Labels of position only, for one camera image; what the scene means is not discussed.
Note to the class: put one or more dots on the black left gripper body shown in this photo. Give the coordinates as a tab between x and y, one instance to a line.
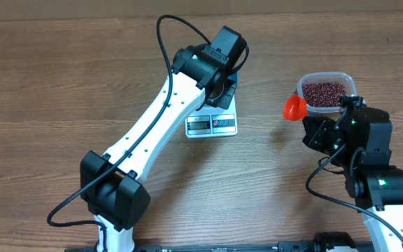
224	99

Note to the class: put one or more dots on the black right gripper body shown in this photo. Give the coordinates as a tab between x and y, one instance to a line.
323	141

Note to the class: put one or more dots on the orange measuring scoop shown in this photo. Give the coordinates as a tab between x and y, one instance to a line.
295	108

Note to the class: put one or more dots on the red adzuki beans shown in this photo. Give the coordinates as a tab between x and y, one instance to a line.
323	94

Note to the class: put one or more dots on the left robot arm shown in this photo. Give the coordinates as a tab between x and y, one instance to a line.
199	95

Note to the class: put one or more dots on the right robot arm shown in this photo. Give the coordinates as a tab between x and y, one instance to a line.
359	143

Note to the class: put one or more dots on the white digital kitchen scale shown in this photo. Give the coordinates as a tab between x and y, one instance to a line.
212	122

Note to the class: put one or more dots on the clear plastic food container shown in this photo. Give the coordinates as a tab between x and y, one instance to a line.
327	77

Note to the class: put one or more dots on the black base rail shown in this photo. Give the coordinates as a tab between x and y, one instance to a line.
322	241

